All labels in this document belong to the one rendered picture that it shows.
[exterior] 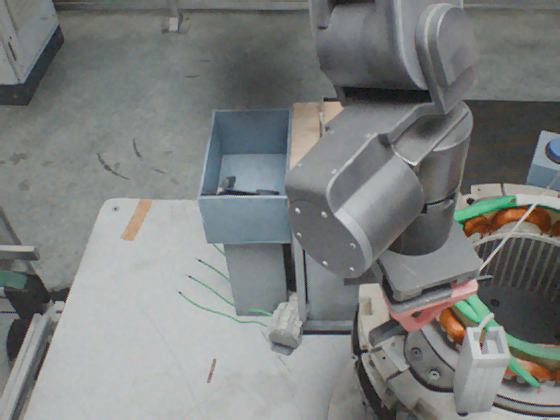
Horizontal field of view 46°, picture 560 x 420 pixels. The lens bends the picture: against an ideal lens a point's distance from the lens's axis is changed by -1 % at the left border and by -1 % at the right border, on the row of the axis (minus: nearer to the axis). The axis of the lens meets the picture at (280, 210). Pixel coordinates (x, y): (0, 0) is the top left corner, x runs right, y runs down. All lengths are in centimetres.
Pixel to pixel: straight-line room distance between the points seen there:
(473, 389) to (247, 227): 38
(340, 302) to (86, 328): 39
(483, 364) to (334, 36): 28
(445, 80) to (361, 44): 5
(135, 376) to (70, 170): 162
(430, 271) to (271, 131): 51
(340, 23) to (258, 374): 67
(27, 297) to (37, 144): 156
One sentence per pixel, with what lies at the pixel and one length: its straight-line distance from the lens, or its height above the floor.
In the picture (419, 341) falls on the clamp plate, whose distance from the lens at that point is 62.
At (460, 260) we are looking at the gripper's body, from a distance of 48.
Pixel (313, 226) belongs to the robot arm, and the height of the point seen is 135.
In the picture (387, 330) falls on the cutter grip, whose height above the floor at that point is 117.
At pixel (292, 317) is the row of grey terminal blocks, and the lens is 97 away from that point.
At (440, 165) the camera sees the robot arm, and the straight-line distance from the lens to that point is 41.
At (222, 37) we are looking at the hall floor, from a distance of 307.
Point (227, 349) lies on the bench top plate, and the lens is 100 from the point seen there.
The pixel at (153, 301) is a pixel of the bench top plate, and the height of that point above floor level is 78.
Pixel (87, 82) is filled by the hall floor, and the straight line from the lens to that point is 296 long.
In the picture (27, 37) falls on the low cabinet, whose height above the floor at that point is 22.
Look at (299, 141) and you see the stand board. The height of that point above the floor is 106.
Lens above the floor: 163
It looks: 47 degrees down
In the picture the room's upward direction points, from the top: 5 degrees counter-clockwise
